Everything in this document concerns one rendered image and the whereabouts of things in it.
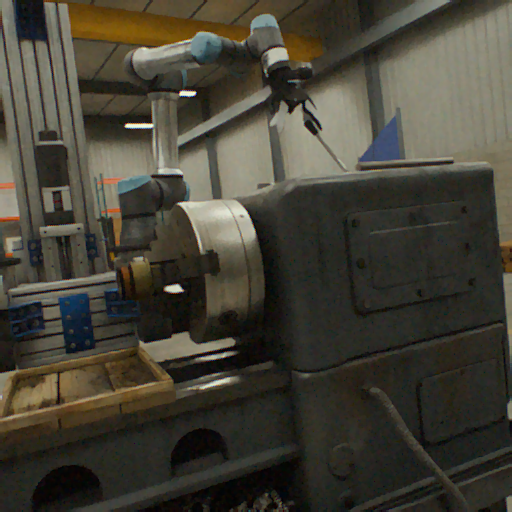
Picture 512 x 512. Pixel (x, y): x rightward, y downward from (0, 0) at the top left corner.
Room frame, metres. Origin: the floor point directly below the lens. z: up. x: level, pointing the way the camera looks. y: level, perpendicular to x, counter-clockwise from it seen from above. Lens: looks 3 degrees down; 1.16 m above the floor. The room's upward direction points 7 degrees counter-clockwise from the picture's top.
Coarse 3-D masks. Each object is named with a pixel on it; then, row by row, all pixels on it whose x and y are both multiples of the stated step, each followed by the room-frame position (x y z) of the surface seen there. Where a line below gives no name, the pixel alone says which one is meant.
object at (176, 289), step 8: (168, 288) 1.07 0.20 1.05; (176, 288) 1.07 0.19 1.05; (184, 288) 1.07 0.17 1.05; (160, 296) 1.04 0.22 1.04; (168, 296) 1.05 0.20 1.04; (176, 296) 1.06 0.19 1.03; (184, 296) 1.06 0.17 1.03; (152, 304) 1.04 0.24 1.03; (160, 304) 1.05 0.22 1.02; (168, 304) 1.05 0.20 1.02; (176, 304) 1.06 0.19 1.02; (184, 304) 1.07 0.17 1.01; (160, 312) 1.08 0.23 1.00; (168, 312) 1.06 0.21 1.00; (176, 312) 1.07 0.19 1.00; (184, 312) 1.08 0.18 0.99; (168, 320) 1.10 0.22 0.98; (176, 320) 1.07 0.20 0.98; (184, 320) 1.08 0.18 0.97; (176, 328) 1.08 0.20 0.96; (184, 328) 1.09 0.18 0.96
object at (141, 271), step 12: (132, 264) 1.01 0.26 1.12; (144, 264) 1.01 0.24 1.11; (156, 264) 1.04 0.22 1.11; (120, 276) 0.98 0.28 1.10; (132, 276) 0.99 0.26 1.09; (144, 276) 0.99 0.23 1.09; (120, 288) 1.04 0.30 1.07; (132, 288) 0.99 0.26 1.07; (144, 288) 0.99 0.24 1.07; (156, 288) 1.02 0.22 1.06
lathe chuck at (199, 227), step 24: (192, 216) 0.98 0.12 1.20; (216, 216) 0.99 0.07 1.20; (192, 240) 0.98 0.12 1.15; (216, 240) 0.95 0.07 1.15; (240, 240) 0.97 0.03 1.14; (240, 264) 0.95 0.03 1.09; (192, 288) 1.02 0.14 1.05; (216, 288) 0.93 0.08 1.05; (240, 288) 0.95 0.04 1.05; (192, 312) 1.05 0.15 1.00; (216, 312) 0.95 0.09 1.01; (240, 312) 0.97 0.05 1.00; (192, 336) 1.07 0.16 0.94; (216, 336) 1.00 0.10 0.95
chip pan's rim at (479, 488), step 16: (496, 464) 1.09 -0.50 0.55; (464, 480) 1.05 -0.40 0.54; (480, 480) 0.97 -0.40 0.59; (496, 480) 0.99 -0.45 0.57; (416, 496) 1.00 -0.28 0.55; (432, 496) 0.92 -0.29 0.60; (448, 496) 0.94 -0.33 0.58; (464, 496) 0.96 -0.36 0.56; (480, 496) 0.98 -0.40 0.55; (496, 496) 1.00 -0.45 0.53
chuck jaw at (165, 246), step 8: (168, 224) 1.13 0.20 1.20; (160, 232) 1.11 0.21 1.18; (168, 232) 1.11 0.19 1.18; (160, 240) 1.09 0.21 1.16; (168, 240) 1.10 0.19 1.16; (176, 240) 1.10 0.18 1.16; (152, 248) 1.07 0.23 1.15; (160, 248) 1.08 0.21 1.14; (168, 248) 1.08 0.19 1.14; (176, 248) 1.09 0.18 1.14; (144, 256) 1.05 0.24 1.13; (152, 256) 1.06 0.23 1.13; (160, 256) 1.06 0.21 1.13; (168, 256) 1.07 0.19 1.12; (176, 256) 1.07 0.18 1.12; (184, 256) 1.08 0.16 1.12; (160, 264) 1.06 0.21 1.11
